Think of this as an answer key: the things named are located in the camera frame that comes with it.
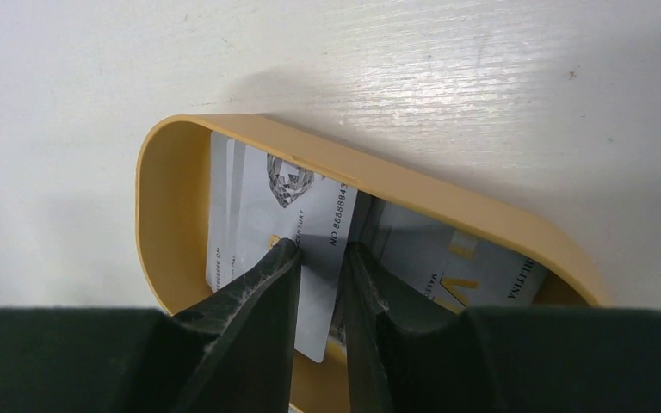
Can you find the tan oval tray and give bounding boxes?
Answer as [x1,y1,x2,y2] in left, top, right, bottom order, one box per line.
[134,114,611,413]

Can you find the left stack credit card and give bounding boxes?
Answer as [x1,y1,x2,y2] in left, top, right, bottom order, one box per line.
[206,131,246,292]

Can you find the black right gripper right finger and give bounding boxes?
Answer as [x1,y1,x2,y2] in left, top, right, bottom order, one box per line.
[342,243,661,412]

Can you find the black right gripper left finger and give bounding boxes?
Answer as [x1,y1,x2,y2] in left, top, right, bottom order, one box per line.
[0,238,301,412]

